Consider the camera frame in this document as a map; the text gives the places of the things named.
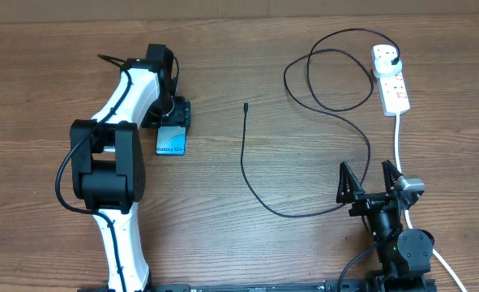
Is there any black ridged right gripper finger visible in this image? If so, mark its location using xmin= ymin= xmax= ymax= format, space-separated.
xmin=382 ymin=160 xmax=403 ymax=191
xmin=336 ymin=161 xmax=365 ymax=204

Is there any blue Galaxy smartphone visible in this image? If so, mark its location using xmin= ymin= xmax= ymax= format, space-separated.
xmin=156 ymin=126 xmax=187 ymax=156

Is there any black USB charging cable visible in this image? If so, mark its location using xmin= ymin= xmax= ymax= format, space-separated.
xmin=240 ymin=28 xmax=402 ymax=219

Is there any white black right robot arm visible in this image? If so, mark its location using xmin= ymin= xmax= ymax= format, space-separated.
xmin=336 ymin=160 xmax=437 ymax=292

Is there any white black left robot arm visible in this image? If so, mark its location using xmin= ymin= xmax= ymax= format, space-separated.
xmin=66 ymin=44 xmax=190 ymax=291

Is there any white power strip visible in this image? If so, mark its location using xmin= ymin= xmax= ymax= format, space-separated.
xmin=370 ymin=44 xmax=411 ymax=118

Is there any white power strip cord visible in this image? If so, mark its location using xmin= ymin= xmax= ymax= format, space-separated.
xmin=393 ymin=113 xmax=468 ymax=292

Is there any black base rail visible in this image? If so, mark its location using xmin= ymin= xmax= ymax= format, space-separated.
xmin=77 ymin=280 xmax=438 ymax=292

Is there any white wall charger plug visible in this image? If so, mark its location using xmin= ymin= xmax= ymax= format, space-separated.
xmin=373 ymin=57 xmax=403 ymax=79

